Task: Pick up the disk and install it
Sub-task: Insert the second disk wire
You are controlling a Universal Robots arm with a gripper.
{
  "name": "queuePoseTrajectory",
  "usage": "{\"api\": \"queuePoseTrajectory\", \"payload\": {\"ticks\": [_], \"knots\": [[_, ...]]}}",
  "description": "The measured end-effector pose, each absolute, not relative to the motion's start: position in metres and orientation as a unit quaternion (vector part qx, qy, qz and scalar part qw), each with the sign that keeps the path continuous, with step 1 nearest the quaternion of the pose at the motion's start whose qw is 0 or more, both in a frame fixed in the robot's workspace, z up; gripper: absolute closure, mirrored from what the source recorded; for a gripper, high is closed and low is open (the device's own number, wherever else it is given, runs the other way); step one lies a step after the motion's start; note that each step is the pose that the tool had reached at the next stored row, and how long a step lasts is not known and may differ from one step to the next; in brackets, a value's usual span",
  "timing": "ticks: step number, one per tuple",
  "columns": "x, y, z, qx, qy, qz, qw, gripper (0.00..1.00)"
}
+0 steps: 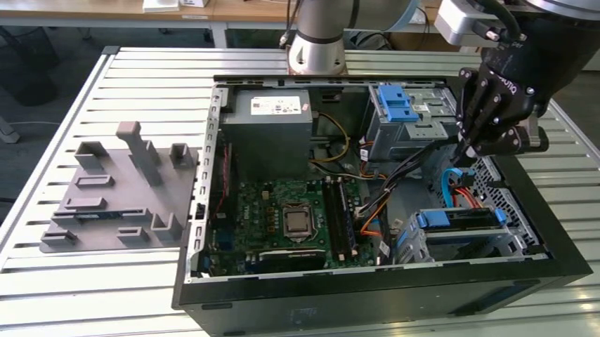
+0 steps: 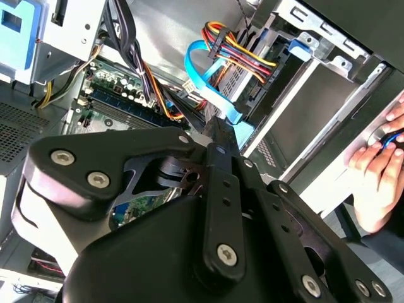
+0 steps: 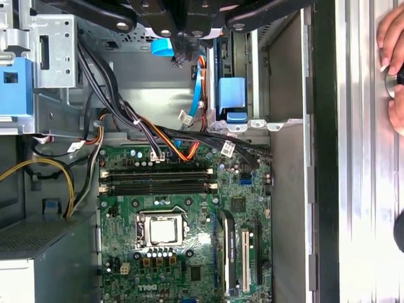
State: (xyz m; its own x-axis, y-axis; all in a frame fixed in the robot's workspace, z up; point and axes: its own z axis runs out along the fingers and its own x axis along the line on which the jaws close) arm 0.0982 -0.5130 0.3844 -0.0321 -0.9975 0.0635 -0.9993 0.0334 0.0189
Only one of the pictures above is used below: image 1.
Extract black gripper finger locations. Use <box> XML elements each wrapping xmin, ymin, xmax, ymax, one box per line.
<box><xmin>453</xmin><ymin>67</ymin><xmax>501</xmax><ymax>166</ymax></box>
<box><xmin>469</xmin><ymin>121</ymin><xmax>551</xmax><ymax>157</ymax></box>

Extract orange red power wire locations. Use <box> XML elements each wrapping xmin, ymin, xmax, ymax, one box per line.
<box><xmin>454</xmin><ymin>164</ymin><xmax>506</xmax><ymax>212</ymax></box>

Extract blue data wire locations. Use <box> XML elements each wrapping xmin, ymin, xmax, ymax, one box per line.
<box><xmin>441</xmin><ymin>167</ymin><xmax>469</xmax><ymax>209</ymax></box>

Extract hard disk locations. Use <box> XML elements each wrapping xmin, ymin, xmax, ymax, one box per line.
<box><xmin>416</xmin><ymin>206</ymin><xmax>506</xmax><ymax>231</ymax></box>

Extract grey metal drive cage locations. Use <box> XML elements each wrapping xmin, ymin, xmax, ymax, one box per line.
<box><xmin>364</xmin><ymin>83</ymin><xmax>464</xmax><ymax>163</ymax></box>

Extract blue plastic latch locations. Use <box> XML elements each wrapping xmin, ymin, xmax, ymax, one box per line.
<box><xmin>376</xmin><ymin>84</ymin><xmax>420</xmax><ymax>124</ymax></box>

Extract black RAM slot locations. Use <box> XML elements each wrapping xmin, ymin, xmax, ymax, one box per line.
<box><xmin>322</xmin><ymin>177</ymin><xmax>346</xmax><ymax>260</ymax></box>

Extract grey power supply unit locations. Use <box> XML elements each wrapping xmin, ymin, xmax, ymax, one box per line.
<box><xmin>219</xmin><ymin>89</ymin><xmax>314</xmax><ymax>182</ymax></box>

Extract black CPU socket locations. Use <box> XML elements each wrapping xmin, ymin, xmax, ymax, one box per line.
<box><xmin>279</xmin><ymin>201</ymin><xmax>317</xmax><ymax>244</ymax></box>

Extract silver CPU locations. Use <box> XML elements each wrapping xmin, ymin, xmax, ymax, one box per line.
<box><xmin>285</xmin><ymin>211</ymin><xmax>310</xmax><ymax>237</ymax></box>

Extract black graphics card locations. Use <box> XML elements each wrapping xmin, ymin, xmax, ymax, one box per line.
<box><xmin>255</xmin><ymin>247</ymin><xmax>329</xmax><ymax>275</ymax></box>

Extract green motherboard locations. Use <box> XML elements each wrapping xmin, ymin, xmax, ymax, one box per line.
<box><xmin>208</xmin><ymin>177</ymin><xmax>381</xmax><ymax>277</ymax></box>

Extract black open PC case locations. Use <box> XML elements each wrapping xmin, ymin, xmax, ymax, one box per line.
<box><xmin>171</xmin><ymin>74</ymin><xmax>595</xmax><ymax>337</ymax></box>

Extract large white box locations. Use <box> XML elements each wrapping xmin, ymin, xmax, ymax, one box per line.
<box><xmin>143</xmin><ymin>0</ymin><xmax>182</xmax><ymax>13</ymax></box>

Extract grey plastic parts rack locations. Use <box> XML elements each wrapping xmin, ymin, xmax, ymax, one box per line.
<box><xmin>39</xmin><ymin>121</ymin><xmax>200</xmax><ymax>256</ymax></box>

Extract dark blue RAM stick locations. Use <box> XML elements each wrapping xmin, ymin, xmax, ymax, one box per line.
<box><xmin>74</xmin><ymin>211</ymin><xmax>127</xmax><ymax>221</ymax></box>

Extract black mesh bin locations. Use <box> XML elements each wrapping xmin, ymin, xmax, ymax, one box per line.
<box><xmin>0</xmin><ymin>26</ymin><xmax>62</xmax><ymax>106</ymax></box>

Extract grey desk foot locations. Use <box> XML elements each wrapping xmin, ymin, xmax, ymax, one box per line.
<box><xmin>0</xmin><ymin>114</ymin><xmax>20</xmax><ymax>144</ymax></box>

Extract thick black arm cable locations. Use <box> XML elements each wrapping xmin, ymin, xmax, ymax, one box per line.
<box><xmin>486</xmin><ymin>0</ymin><xmax>527</xmax><ymax>39</ymax></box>

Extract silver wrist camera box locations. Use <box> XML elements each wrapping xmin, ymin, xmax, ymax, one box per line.
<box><xmin>433</xmin><ymin>0</ymin><xmax>505</xmax><ymax>46</ymax></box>

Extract black cable bundle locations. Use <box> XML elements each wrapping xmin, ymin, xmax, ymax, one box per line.
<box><xmin>364</xmin><ymin>136</ymin><xmax>464</xmax><ymax>211</ymax></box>

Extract yellow wire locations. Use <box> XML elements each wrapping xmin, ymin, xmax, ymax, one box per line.
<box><xmin>310</xmin><ymin>111</ymin><xmax>351</xmax><ymax>164</ymax></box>

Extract wooden desk white frame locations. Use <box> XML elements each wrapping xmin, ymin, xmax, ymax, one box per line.
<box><xmin>0</xmin><ymin>0</ymin><xmax>226</xmax><ymax>48</ymax></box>
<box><xmin>210</xmin><ymin>0</ymin><xmax>440</xmax><ymax>50</ymax></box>

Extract thin red wire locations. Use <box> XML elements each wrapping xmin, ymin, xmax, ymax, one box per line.
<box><xmin>211</xmin><ymin>143</ymin><xmax>234</xmax><ymax>220</ymax></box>

